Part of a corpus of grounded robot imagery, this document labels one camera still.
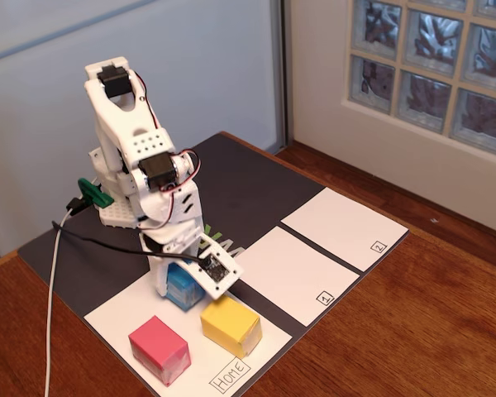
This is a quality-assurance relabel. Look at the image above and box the blue paper box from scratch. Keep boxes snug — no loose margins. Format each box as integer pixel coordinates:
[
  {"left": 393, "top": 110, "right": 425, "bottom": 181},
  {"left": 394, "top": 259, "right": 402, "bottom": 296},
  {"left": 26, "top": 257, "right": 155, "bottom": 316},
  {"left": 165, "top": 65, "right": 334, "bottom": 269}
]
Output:
[{"left": 165, "top": 262, "right": 207, "bottom": 312}]

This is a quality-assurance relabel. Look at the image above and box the white zone 1 paper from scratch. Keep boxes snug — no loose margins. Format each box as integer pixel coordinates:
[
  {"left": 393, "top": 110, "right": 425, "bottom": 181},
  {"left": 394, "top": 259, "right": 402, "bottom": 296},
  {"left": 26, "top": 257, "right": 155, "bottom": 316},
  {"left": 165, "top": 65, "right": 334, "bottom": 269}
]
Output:
[{"left": 223, "top": 225, "right": 361, "bottom": 328}]

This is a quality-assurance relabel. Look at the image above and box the dark grey mat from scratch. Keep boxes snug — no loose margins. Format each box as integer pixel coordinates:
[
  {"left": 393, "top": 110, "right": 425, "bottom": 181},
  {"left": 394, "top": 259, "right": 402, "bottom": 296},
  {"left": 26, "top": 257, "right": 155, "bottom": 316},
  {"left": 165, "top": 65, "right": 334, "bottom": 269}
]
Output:
[{"left": 17, "top": 131, "right": 410, "bottom": 397}]

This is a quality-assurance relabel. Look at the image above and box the pink paper box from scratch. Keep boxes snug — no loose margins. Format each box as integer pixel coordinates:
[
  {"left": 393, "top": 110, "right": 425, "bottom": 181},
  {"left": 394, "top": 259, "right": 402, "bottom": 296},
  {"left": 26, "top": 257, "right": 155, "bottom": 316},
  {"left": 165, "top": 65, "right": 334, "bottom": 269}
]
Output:
[{"left": 127, "top": 315, "right": 192, "bottom": 387}]

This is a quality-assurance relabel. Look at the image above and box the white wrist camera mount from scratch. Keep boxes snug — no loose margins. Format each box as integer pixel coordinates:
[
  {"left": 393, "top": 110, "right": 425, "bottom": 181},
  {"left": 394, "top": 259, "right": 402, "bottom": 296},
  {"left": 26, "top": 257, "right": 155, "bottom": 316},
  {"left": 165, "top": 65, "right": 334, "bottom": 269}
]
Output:
[{"left": 191, "top": 237, "right": 246, "bottom": 302}]

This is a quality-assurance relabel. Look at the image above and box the yellow paper box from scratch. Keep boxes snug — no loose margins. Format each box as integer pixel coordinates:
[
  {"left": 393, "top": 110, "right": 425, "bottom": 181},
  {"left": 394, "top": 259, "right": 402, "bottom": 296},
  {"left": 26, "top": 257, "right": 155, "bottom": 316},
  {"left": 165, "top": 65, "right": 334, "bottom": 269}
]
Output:
[{"left": 199, "top": 292, "right": 263, "bottom": 360}]

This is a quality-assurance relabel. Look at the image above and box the red white black servo wire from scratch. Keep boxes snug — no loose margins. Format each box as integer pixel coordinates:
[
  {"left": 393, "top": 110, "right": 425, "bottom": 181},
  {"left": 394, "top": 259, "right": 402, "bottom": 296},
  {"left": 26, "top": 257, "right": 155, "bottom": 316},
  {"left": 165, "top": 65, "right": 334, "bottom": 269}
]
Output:
[
  {"left": 134, "top": 70, "right": 166, "bottom": 130},
  {"left": 160, "top": 148, "right": 202, "bottom": 231}
]

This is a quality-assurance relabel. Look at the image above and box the white cable with black plug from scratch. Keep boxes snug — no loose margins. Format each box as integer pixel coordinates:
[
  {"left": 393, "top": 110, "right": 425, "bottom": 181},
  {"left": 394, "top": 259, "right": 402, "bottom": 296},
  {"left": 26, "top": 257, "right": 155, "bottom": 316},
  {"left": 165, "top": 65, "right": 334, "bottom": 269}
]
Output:
[{"left": 44, "top": 197, "right": 86, "bottom": 397}]

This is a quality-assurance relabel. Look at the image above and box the white home zone paper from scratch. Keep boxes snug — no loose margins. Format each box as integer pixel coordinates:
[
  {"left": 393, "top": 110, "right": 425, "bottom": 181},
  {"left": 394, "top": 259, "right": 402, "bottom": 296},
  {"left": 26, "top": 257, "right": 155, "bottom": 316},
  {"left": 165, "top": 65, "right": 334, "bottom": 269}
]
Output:
[{"left": 83, "top": 251, "right": 293, "bottom": 397}]

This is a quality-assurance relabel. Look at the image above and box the white zone 2 paper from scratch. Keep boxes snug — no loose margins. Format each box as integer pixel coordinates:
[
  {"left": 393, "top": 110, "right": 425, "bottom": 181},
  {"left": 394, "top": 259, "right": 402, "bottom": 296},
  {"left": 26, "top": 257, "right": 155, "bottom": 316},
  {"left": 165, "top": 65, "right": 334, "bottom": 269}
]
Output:
[{"left": 280, "top": 187, "right": 410, "bottom": 273}]

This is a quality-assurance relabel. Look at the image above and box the green clamp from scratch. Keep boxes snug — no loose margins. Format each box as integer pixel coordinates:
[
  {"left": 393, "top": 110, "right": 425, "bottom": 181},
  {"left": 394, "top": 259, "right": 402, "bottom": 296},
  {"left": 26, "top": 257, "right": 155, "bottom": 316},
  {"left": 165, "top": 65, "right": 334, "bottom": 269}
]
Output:
[{"left": 77, "top": 177, "right": 116, "bottom": 209}]

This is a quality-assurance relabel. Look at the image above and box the grey metal door frame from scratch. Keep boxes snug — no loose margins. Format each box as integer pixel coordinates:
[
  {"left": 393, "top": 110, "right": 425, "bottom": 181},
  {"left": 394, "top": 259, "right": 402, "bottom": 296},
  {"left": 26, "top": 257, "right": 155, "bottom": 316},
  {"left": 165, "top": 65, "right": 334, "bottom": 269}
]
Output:
[{"left": 269, "top": 0, "right": 294, "bottom": 152}]

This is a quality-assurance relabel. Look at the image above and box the glass block window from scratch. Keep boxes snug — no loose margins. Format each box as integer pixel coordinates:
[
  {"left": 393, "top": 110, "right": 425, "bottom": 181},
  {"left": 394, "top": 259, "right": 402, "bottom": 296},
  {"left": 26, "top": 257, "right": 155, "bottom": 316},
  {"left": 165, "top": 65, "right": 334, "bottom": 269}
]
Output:
[{"left": 341, "top": 0, "right": 496, "bottom": 162}]

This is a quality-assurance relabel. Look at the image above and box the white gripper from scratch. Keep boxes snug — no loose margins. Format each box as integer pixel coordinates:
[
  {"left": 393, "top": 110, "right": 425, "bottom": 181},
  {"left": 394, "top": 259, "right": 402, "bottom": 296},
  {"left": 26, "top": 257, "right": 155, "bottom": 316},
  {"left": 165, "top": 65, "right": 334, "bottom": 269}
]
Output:
[{"left": 139, "top": 217, "right": 204, "bottom": 299}]

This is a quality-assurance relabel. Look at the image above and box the thin black camera cable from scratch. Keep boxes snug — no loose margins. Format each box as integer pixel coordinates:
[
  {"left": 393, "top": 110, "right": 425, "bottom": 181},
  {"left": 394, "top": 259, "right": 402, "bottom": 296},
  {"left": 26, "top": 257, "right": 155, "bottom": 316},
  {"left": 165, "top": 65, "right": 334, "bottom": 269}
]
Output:
[{"left": 50, "top": 221, "right": 206, "bottom": 264}]

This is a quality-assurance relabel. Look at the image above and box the pale blue sliding panel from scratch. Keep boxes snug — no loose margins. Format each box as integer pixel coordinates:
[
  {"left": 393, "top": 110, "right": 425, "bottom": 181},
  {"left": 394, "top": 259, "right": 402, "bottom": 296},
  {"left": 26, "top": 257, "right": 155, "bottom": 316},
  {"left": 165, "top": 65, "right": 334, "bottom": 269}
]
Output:
[{"left": 0, "top": 0, "right": 282, "bottom": 265}]

